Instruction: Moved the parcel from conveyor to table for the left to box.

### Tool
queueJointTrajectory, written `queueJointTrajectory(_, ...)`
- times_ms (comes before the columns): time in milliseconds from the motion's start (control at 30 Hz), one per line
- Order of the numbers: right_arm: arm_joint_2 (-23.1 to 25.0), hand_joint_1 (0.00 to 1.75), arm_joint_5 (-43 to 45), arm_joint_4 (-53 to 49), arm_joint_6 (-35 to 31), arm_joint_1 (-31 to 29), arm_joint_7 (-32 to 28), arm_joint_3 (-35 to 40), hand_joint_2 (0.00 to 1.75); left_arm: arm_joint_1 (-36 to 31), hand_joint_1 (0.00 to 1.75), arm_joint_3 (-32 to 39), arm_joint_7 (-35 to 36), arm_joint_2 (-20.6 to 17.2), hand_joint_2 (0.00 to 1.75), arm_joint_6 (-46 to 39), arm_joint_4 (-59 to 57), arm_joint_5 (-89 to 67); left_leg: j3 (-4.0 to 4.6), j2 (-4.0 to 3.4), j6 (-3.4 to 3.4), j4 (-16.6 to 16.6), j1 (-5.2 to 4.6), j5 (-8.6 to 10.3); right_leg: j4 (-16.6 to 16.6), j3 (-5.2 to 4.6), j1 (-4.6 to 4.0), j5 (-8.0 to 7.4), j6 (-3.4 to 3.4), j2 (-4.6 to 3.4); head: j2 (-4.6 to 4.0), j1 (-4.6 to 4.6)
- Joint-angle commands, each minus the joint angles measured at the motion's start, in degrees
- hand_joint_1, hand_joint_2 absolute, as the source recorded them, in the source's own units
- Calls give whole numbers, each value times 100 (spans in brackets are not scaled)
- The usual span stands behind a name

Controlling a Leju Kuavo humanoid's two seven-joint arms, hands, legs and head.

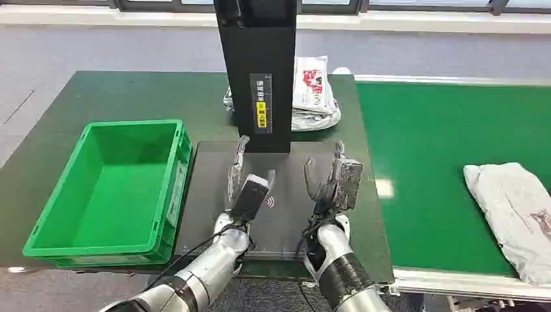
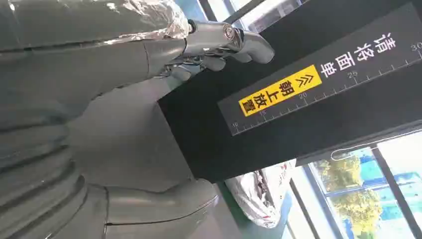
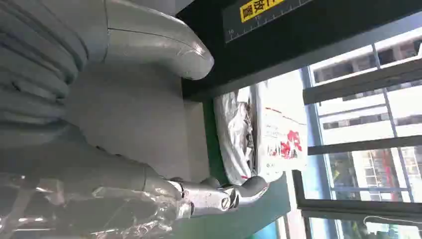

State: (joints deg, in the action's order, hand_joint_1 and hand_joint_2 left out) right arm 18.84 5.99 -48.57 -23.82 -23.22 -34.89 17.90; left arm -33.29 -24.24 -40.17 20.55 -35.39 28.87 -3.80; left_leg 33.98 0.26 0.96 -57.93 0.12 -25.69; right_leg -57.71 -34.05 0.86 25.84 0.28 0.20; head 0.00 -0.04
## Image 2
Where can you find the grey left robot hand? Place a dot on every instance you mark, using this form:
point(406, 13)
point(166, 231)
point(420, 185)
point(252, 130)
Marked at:
point(82, 66)

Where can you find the grey plate with signal symbol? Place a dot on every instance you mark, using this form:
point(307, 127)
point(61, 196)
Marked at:
point(125, 138)

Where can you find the ribbed grey left arm sleeve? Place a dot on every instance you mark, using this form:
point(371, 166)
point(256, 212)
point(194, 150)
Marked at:
point(36, 178)

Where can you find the black scanning platform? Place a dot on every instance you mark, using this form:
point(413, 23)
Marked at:
point(211, 145)

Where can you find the yellow warning sticker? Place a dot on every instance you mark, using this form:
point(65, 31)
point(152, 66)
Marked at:
point(280, 90)

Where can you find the white crumpled parcel bag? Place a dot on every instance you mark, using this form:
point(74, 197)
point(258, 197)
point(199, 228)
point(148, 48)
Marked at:
point(260, 194)

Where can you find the grey ruler label strip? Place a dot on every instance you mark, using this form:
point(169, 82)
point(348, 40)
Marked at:
point(379, 66)

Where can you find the tree outside window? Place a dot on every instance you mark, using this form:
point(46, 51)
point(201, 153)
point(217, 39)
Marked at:
point(356, 201)

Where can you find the dark window frame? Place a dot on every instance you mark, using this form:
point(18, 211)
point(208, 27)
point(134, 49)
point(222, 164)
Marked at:
point(395, 194)

